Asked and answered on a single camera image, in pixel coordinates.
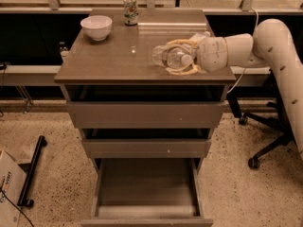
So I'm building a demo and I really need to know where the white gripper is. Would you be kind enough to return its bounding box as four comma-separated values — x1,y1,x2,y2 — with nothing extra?
166,37,227,76

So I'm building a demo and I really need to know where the clear water bottle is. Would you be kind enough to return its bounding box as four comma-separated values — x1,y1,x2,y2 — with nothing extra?
151,44,194,69

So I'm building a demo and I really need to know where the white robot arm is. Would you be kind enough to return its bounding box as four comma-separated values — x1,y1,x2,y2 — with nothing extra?
162,19,303,151

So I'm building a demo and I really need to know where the white lying plastic bottle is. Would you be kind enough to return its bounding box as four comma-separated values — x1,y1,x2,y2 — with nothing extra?
189,31,210,43

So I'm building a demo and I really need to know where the grey drawer cabinet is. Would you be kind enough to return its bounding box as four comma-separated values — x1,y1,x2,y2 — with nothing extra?
54,9,237,227

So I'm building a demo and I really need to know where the top drawer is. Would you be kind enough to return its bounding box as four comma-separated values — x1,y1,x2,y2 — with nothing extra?
65,85,229,130

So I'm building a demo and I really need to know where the small bottle behind cabinet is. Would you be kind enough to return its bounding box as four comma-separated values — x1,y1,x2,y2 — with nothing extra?
59,42,69,61

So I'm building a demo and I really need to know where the middle drawer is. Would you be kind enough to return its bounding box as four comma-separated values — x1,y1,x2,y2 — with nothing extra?
82,129,211,158

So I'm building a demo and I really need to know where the open bottom drawer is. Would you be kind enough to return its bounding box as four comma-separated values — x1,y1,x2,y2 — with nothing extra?
81,158,213,227

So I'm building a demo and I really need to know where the drink can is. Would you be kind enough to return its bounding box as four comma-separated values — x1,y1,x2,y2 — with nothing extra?
123,0,139,26

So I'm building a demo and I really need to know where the black office chair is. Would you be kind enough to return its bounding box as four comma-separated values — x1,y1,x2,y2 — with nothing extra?
226,66,303,170

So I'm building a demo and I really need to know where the white bowl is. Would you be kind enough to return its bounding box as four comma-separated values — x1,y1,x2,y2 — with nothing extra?
80,15,113,41

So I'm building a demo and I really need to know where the cardboard box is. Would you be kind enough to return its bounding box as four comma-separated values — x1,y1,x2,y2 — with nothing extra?
0,150,26,227

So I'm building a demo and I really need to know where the black metal stand bar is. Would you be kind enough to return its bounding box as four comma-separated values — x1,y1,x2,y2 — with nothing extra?
17,135,47,207

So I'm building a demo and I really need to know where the white cable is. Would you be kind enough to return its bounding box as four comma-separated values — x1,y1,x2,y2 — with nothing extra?
226,7,259,95

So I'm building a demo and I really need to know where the black cable on floor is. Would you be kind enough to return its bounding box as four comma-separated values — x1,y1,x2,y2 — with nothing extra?
0,186,35,227

